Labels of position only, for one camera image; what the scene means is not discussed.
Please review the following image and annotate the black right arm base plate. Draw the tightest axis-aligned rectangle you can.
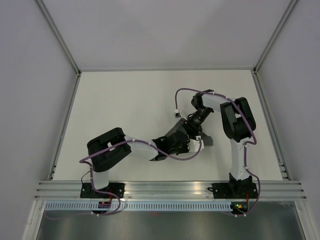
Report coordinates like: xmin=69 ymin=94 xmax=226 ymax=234
xmin=207 ymin=183 xmax=258 ymax=200

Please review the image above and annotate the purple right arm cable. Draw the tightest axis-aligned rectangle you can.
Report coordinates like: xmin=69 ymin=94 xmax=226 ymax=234
xmin=174 ymin=87 xmax=262 ymax=219

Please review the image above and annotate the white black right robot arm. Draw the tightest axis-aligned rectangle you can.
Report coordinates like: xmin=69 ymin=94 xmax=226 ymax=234
xmin=188 ymin=89 xmax=258 ymax=199

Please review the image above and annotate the grey cloth napkin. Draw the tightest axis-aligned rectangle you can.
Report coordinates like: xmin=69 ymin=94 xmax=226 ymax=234
xmin=165 ymin=119 xmax=213 ymax=147

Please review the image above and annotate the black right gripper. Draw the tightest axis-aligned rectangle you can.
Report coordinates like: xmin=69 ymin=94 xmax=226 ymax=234
xmin=182 ymin=106 xmax=213 ymax=143

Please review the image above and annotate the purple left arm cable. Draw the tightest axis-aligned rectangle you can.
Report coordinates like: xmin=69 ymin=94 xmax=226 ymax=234
xmin=46 ymin=137 xmax=203 ymax=220

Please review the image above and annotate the aluminium post back left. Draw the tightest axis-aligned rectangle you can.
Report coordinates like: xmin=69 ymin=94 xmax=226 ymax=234
xmin=33 ymin=0 xmax=81 ymax=76

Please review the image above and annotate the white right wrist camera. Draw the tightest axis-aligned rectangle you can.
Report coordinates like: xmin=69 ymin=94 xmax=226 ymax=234
xmin=174 ymin=109 xmax=182 ymax=118

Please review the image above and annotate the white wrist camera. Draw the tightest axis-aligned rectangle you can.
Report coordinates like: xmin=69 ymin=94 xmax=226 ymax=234
xmin=174 ymin=109 xmax=182 ymax=118
xmin=187 ymin=136 xmax=205 ymax=153

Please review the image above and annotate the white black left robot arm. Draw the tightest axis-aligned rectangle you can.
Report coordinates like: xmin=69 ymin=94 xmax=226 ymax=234
xmin=86 ymin=127 xmax=190 ymax=198

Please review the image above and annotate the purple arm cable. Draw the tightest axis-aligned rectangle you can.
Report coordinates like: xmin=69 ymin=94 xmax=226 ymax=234
xmin=174 ymin=87 xmax=262 ymax=219
xmin=46 ymin=137 xmax=203 ymax=220

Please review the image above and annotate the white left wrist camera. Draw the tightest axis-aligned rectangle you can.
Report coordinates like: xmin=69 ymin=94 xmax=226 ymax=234
xmin=187 ymin=136 xmax=205 ymax=153

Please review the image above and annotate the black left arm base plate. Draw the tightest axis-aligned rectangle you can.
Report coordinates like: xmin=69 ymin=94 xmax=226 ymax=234
xmin=80 ymin=182 xmax=125 ymax=199

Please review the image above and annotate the aluminium frame rail front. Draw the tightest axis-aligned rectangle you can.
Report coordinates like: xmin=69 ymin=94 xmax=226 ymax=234
xmin=33 ymin=180 xmax=307 ymax=201

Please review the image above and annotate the aluminium post back right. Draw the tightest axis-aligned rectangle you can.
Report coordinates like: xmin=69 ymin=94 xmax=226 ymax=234
xmin=252 ymin=0 xmax=300 ymax=75

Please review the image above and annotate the white slotted cable duct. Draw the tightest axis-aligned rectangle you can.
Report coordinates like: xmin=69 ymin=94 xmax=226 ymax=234
xmin=45 ymin=200 xmax=232 ymax=212

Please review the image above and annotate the aluminium post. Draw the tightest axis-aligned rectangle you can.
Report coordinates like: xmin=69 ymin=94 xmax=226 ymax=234
xmin=252 ymin=0 xmax=300 ymax=75
xmin=33 ymin=0 xmax=81 ymax=76

